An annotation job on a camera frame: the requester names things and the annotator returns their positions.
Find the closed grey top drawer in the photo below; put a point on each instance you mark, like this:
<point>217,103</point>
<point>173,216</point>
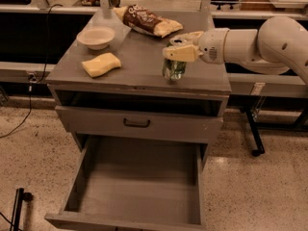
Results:
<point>141,125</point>

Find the open grey middle drawer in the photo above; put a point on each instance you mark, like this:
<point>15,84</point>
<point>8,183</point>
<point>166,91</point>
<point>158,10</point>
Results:
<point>135,185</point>

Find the black table leg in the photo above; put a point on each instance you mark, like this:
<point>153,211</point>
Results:
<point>260,148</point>

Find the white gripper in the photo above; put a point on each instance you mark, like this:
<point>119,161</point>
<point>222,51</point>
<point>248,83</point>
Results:
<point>212,46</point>

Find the brown chip bag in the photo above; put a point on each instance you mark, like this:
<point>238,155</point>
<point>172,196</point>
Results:
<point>147,22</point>

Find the black stand leg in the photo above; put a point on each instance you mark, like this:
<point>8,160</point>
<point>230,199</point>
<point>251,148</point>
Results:
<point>21,196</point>

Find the yellow sponge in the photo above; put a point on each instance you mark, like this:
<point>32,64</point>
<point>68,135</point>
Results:
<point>101,64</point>

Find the grey drawer cabinet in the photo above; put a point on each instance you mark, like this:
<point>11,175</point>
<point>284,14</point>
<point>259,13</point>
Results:
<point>138,85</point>

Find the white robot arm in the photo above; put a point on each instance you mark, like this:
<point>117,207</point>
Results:
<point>279,45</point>

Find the green soda can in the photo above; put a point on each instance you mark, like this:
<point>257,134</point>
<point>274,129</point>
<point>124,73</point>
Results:
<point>173,70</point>

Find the white bowl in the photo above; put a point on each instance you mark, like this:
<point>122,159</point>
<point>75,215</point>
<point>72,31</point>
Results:
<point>96,38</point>

